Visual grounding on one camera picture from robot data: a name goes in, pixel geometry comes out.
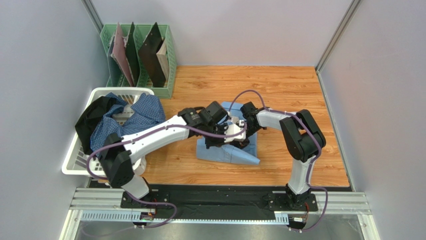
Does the light blue long sleeve shirt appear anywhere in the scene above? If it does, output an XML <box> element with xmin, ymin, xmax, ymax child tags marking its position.
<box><xmin>196</xmin><ymin>101</ymin><xmax>260</xmax><ymax>165</ymax></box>

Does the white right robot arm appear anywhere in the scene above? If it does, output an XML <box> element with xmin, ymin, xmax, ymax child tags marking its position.
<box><xmin>240</xmin><ymin>102</ymin><xmax>326</xmax><ymax>210</ymax></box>

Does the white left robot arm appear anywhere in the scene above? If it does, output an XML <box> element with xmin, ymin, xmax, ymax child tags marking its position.
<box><xmin>98</xmin><ymin>101</ymin><xmax>228</xmax><ymax>199</ymax></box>

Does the blue checkered shirt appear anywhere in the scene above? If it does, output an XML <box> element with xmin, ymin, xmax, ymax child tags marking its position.
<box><xmin>90</xmin><ymin>92</ymin><xmax>166</xmax><ymax>151</ymax></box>

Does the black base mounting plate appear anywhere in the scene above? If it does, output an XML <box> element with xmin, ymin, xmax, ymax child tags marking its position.
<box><xmin>120</xmin><ymin>184</ymin><xmax>319</xmax><ymax>220</ymax></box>

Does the beige board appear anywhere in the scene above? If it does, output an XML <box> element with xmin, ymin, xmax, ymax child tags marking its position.
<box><xmin>156</xmin><ymin>39</ymin><xmax>170</xmax><ymax>82</ymax></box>

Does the black board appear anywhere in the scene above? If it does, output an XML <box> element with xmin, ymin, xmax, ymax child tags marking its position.
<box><xmin>138</xmin><ymin>22</ymin><xmax>166</xmax><ymax>88</ymax></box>

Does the green plastic file rack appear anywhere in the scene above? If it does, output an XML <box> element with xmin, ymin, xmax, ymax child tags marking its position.
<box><xmin>100</xmin><ymin>23</ymin><xmax>177</xmax><ymax>99</ymax></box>

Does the dark green board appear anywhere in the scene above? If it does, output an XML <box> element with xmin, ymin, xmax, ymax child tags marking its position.
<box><xmin>125</xmin><ymin>22</ymin><xmax>140</xmax><ymax>87</ymax></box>

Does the pink board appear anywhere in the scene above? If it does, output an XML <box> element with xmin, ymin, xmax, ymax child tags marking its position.
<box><xmin>111</xmin><ymin>22</ymin><xmax>135</xmax><ymax>87</ymax></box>

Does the black garment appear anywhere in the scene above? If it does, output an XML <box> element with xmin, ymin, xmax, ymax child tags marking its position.
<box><xmin>74</xmin><ymin>96</ymin><xmax>117</xmax><ymax>155</ymax></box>

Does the right corner aluminium profile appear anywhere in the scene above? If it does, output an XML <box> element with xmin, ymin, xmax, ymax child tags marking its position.
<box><xmin>315</xmin><ymin>0</ymin><xmax>363</xmax><ymax>73</ymax></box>

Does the corner aluminium profile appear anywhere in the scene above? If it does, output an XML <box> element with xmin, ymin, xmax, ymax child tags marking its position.
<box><xmin>315</xmin><ymin>0</ymin><xmax>363</xmax><ymax>73</ymax></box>
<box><xmin>81</xmin><ymin>0</ymin><xmax>104</xmax><ymax>34</ymax></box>

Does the left corner aluminium profile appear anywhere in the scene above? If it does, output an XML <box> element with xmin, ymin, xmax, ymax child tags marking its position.
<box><xmin>81</xmin><ymin>0</ymin><xmax>104</xmax><ymax>34</ymax></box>

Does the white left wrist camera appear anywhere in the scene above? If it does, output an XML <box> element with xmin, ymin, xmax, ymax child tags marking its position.
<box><xmin>224</xmin><ymin>120</ymin><xmax>246</xmax><ymax>144</ymax></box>

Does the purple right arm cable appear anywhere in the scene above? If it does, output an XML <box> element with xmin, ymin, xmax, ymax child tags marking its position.
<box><xmin>228</xmin><ymin>89</ymin><xmax>330</xmax><ymax>233</ymax></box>

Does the aluminium frame rail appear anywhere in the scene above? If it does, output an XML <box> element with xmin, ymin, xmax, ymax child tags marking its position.
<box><xmin>59</xmin><ymin>188</ymin><xmax>380</xmax><ymax>240</ymax></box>

